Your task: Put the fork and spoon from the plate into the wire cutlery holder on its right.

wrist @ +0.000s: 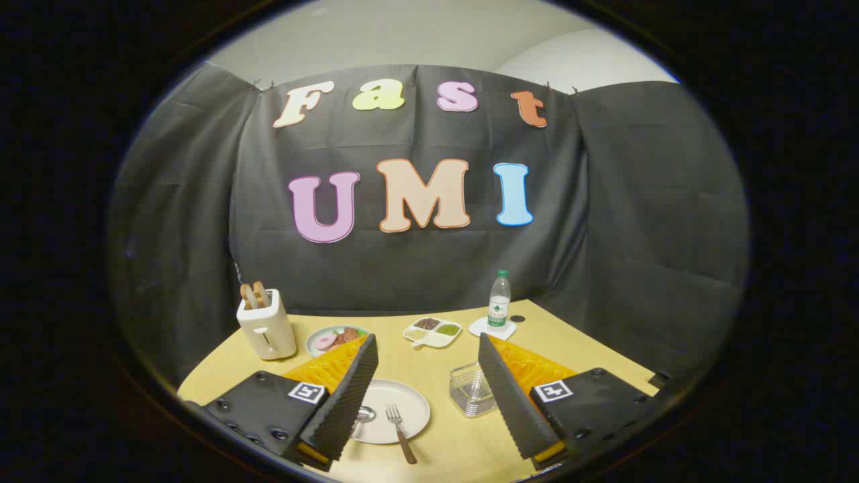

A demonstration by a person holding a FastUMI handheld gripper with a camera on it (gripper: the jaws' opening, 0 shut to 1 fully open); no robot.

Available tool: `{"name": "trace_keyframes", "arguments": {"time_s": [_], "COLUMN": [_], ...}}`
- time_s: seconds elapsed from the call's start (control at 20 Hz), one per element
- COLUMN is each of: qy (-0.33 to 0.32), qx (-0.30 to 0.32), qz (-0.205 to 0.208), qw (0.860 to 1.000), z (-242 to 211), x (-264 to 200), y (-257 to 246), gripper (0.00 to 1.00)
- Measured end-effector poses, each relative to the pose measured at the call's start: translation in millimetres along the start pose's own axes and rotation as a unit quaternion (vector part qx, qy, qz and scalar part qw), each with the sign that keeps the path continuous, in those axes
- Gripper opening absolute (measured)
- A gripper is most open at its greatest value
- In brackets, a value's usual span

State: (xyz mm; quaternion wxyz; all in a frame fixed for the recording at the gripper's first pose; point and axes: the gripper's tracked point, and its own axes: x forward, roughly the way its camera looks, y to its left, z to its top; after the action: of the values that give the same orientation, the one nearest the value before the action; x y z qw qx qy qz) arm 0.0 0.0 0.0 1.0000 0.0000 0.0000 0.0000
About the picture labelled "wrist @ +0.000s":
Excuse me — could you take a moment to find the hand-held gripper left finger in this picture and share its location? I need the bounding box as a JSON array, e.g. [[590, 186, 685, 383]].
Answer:
[[187, 333, 379, 473]]

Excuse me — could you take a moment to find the clear plastic water bottle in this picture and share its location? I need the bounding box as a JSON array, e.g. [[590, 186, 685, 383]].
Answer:
[[488, 270, 512, 330]]

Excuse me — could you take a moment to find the black backdrop cloth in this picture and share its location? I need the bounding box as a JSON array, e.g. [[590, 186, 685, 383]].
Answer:
[[107, 62, 750, 386]]

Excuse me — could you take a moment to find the clear glass container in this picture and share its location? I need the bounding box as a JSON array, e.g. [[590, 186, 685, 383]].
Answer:
[[448, 362, 498, 419]]

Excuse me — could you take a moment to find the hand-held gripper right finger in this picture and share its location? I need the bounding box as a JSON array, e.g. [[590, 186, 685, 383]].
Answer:
[[478, 333, 672, 471]]

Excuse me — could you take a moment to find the white round plate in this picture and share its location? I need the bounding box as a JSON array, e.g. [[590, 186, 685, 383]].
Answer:
[[350, 378, 432, 445]]

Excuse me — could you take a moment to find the plate with food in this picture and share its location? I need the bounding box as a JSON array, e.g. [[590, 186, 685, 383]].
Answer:
[[305, 325, 371, 358]]

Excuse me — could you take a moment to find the white toaster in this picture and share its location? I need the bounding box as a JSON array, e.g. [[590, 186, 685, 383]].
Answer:
[[236, 288, 298, 361]]

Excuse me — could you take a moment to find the fork with wooden handle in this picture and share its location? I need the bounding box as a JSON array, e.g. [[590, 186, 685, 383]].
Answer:
[[385, 404, 418, 466]]

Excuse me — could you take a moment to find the white coaster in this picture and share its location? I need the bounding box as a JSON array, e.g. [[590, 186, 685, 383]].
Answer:
[[468, 317, 518, 341]]

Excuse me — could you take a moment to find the divided white condiment dish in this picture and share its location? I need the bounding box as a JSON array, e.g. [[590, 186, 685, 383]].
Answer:
[[402, 317, 463, 350]]

